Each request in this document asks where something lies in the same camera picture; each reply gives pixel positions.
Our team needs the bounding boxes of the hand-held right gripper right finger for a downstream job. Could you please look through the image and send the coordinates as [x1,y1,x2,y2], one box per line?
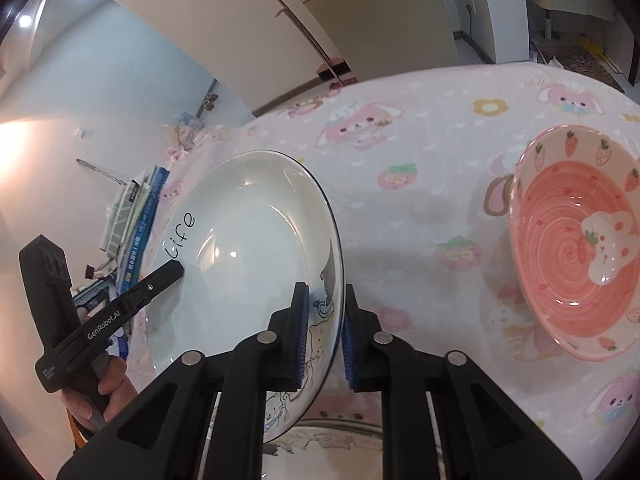
[341,284,583,480]

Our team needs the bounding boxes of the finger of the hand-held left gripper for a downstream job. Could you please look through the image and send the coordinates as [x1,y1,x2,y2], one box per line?
[116,261,185,317]

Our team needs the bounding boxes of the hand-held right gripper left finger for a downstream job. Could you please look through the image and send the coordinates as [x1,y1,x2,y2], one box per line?
[56,281,311,480]

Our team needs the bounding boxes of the white cat print plate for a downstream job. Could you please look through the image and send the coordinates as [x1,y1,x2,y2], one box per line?
[145,150,345,445]

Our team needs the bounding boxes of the pink strawberry bowl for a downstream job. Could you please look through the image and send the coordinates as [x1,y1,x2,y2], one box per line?
[509,125,640,361]

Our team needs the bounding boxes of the person's left hand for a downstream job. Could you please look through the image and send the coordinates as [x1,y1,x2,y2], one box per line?
[60,354,139,436]

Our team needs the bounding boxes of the stack of books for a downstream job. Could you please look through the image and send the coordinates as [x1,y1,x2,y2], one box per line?
[100,164,172,291]

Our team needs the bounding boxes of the grey metal rod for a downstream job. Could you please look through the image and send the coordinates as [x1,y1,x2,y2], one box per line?
[76,158,127,184]

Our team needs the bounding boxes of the pink printed blanket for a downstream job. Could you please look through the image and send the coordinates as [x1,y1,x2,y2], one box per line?
[120,60,640,480]

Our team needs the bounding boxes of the patterned rug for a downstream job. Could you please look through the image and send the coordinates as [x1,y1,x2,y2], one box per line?
[530,35,627,92]

